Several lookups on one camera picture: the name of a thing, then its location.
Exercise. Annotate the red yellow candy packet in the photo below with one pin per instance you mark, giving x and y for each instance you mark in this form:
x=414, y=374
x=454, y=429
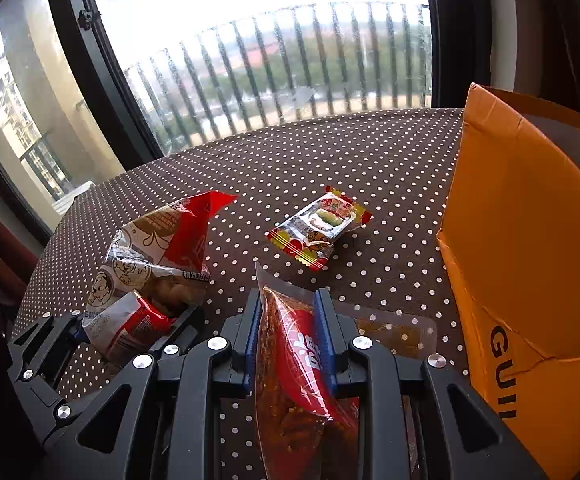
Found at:
x=320, y=227

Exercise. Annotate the small red white snack packet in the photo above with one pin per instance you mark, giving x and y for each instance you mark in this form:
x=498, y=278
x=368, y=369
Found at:
x=125, y=327

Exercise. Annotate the white outdoor unit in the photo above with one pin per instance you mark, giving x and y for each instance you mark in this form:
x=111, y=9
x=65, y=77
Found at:
x=72, y=200

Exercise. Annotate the red brown curtain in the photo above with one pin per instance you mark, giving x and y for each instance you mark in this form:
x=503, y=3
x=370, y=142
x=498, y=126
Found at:
x=560, y=35

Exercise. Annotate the red white cartoon snack packet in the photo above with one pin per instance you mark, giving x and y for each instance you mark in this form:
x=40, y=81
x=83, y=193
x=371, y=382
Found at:
x=160, y=240

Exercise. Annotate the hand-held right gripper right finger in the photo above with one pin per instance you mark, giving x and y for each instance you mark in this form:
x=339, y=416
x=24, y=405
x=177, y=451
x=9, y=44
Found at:
x=326, y=345

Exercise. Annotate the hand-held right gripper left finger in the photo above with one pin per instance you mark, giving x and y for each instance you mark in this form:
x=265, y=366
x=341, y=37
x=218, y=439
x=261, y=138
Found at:
x=252, y=345

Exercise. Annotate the clear packet with brown snack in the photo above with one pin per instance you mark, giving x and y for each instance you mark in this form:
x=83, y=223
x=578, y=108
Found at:
x=295, y=350

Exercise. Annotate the black window frame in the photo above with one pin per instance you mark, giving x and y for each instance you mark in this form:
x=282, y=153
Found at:
x=95, y=60

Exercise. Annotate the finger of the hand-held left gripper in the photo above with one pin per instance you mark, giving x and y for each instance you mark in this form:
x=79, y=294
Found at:
x=185, y=330
x=76, y=332

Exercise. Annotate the orange cardboard box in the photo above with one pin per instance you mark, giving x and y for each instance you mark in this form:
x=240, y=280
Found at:
x=510, y=235

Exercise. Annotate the brown dotted tablecloth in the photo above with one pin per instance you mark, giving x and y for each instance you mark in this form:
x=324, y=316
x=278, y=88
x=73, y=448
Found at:
x=320, y=160

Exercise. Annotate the balcony railing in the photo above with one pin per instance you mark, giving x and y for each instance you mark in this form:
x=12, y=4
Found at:
x=265, y=60

